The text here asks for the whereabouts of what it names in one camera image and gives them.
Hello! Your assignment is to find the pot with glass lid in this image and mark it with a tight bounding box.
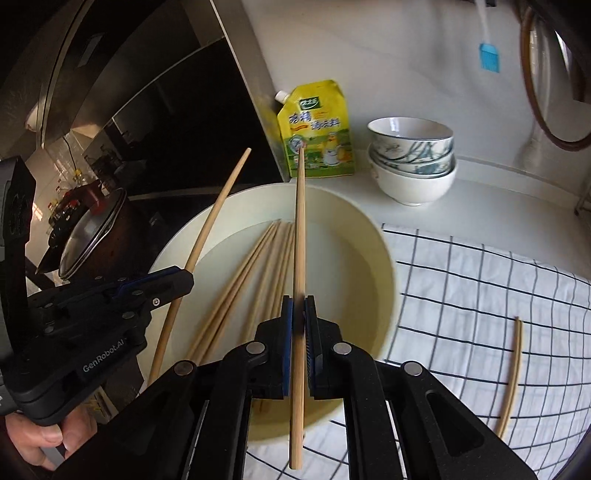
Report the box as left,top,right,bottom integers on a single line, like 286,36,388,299
36,181,131,283

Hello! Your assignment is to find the metal dish rack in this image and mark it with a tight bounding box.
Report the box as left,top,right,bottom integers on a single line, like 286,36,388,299
574,178,591,216

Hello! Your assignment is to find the person's left hand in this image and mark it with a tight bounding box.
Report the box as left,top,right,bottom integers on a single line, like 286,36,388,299
5,405,97,471

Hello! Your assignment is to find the wooden chopstick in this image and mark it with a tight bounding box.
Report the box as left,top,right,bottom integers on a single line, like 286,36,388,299
290,145,307,470
147,148,252,386

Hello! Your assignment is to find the yellow seasoning pouch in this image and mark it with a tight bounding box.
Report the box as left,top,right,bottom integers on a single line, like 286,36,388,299
276,80,356,178

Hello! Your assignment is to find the chopstick on cloth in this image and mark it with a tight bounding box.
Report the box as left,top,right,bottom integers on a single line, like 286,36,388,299
496,316,522,438
500,318,525,437

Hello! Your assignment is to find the steel stove side panel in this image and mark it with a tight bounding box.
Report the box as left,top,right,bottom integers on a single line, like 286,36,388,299
36,1,287,194

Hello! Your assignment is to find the white blue checked cloth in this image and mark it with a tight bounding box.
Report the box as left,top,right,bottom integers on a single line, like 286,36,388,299
244,223,591,480

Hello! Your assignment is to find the plain white bowl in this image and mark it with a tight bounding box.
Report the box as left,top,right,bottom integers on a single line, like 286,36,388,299
370,157,458,207

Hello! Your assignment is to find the white hanging brush handle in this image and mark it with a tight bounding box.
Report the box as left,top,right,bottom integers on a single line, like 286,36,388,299
523,20,551,172

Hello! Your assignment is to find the round wooden rimmed sieve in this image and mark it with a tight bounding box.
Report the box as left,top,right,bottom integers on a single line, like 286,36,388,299
519,6,590,152

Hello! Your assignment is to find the large white plastic basin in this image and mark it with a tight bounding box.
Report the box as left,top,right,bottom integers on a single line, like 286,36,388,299
137,184,399,442

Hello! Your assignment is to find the blue silicone brush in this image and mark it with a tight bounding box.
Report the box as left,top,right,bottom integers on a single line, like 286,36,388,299
475,0,500,73

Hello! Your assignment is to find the blue patterned bowl upper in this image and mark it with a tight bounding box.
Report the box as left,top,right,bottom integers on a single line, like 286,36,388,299
367,117,454,160

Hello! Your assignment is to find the wooden chopstick nine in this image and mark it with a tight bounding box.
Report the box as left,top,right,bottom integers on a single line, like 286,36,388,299
186,221,280,364

